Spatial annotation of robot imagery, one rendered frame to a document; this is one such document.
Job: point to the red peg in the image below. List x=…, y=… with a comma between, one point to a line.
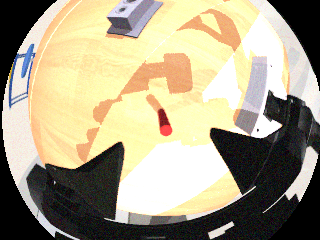
x=165, y=125

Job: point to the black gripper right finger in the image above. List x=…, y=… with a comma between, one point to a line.
x=244, y=155

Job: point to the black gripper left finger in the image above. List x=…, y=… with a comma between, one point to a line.
x=96, y=181

